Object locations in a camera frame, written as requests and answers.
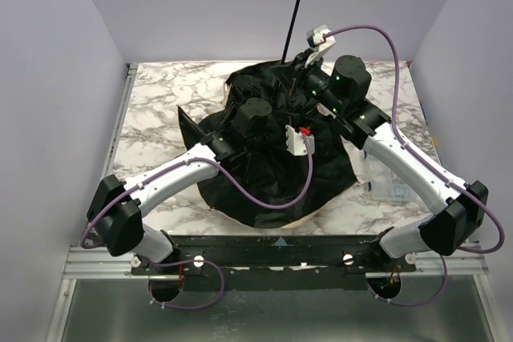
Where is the beige umbrella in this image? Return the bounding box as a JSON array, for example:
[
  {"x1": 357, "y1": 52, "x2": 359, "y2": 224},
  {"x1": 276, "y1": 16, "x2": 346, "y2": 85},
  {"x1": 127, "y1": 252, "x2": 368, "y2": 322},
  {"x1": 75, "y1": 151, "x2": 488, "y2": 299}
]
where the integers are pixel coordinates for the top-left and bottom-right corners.
[{"x1": 176, "y1": 0, "x2": 357, "y2": 230}]

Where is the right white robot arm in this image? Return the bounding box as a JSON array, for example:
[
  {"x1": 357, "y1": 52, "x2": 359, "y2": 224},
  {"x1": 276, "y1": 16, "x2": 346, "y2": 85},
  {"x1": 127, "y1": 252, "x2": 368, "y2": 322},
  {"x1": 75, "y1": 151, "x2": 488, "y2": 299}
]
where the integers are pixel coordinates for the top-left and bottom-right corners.
[{"x1": 293, "y1": 51, "x2": 488, "y2": 258}]

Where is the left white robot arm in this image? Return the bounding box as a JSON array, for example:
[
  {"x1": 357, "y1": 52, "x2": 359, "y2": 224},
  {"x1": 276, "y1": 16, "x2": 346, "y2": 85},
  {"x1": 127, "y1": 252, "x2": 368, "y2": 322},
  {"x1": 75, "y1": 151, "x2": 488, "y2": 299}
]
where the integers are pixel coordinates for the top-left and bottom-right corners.
[{"x1": 87, "y1": 98, "x2": 273, "y2": 262}]

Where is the clear plastic screw box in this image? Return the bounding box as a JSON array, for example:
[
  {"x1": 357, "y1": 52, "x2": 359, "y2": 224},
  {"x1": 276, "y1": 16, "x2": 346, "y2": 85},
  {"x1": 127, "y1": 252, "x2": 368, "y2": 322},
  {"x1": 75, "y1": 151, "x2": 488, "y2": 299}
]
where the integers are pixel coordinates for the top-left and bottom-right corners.
[{"x1": 363, "y1": 152, "x2": 416, "y2": 203}]

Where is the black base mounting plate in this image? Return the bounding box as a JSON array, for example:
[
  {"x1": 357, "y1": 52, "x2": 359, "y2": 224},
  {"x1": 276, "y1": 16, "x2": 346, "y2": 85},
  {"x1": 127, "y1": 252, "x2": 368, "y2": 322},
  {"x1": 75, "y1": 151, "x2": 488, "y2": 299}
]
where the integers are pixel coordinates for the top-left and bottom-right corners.
[{"x1": 82, "y1": 233, "x2": 470, "y2": 292}]

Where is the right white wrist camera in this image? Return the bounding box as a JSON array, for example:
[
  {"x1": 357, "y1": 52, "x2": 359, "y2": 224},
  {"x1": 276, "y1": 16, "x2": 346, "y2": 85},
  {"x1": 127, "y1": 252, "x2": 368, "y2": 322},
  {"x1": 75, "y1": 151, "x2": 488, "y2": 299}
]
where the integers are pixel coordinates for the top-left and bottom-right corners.
[{"x1": 305, "y1": 24, "x2": 336, "y2": 68}]

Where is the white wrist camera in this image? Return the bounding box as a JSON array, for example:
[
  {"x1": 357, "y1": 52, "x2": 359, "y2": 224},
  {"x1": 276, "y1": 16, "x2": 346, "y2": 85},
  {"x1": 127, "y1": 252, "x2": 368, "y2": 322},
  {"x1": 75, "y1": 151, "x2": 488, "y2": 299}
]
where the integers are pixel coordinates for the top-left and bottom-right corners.
[
  {"x1": 305, "y1": 24, "x2": 336, "y2": 68},
  {"x1": 285, "y1": 125, "x2": 315, "y2": 156}
]

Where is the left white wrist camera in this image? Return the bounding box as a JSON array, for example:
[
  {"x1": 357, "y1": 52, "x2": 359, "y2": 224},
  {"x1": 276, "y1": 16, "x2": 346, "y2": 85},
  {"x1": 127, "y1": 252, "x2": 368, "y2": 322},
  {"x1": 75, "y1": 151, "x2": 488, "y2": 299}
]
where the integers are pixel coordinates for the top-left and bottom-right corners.
[{"x1": 285, "y1": 125, "x2": 315, "y2": 156}]

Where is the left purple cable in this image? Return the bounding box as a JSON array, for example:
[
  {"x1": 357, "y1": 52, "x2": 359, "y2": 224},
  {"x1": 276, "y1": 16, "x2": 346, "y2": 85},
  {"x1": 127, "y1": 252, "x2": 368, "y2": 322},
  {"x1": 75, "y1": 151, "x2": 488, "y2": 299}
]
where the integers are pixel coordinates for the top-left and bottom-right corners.
[{"x1": 79, "y1": 133, "x2": 316, "y2": 311}]

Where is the purple cable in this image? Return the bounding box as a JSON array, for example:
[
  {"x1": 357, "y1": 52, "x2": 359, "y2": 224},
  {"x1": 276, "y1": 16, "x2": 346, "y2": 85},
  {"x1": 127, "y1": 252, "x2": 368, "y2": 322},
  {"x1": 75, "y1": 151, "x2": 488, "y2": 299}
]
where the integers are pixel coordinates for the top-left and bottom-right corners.
[
  {"x1": 79, "y1": 133, "x2": 316, "y2": 311},
  {"x1": 324, "y1": 24, "x2": 506, "y2": 308}
]

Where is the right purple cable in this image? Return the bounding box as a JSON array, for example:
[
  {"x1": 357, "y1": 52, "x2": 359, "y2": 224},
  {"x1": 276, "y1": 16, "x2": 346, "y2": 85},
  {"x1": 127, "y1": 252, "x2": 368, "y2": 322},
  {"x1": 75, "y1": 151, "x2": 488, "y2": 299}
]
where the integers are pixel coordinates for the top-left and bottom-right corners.
[{"x1": 324, "y1": 24, "x2": 506, "y2": 308}]

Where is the aluminium frame rail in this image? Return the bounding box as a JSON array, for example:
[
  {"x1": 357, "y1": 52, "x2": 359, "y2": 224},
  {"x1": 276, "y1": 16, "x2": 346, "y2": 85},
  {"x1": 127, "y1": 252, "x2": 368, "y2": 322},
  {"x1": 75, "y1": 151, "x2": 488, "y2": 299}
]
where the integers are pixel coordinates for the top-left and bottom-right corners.
[{"x1": 63, "y1": 247, "x2": 133, "y2": 280}]

